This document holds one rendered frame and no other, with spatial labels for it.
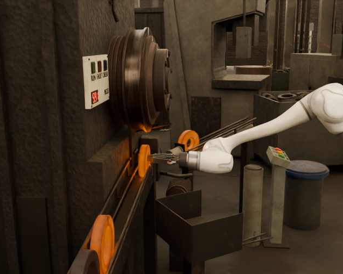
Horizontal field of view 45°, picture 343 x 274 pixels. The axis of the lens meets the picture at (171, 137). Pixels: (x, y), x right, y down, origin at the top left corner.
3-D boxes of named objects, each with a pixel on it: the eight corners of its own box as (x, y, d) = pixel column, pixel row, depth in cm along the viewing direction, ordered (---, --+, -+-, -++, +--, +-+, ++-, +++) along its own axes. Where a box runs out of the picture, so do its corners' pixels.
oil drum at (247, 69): (234, 123, 660) (236, 67, 640) (233, 116, 718) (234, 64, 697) (272, 123, 654) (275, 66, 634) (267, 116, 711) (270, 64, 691)
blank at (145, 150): (138, 151, 185) (145, 151, 185) (144, 139, 200) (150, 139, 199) (138, 182, 191) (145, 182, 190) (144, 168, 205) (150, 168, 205)
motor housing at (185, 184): (166, 274, 232) (165, 185, 220) (170, 254, 254) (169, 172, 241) (189, 275, 231) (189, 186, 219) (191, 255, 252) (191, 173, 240)
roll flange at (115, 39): (102, 142, 170) (96, 25, 160) (126, 121, 216) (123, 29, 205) (126, 143, 169) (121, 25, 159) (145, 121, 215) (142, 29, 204)
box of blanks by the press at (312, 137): (274, 180, 388) (278, 99, 370) (245, 156, 468) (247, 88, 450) (373, 174, 403) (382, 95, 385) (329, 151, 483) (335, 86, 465)
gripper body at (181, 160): (186, 170, 189) (166, 169, 190) (187, 165, 198) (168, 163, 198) (187, 155, 188) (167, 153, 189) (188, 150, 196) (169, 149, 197)
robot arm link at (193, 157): (199, 167, 198) (187, 166, 198) (200, 149, 195) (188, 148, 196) (198, 173, 189) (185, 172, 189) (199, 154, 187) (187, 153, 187)
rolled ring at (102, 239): (97, 257, 113) (85, 257, 113) (108, 287, 126) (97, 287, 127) (108, 202, 126) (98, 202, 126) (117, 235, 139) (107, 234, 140)
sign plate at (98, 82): (85, 109, 144) (81, 56, 139) (104, 98, 169) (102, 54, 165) (91, 109, 143) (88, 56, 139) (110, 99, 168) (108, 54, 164)
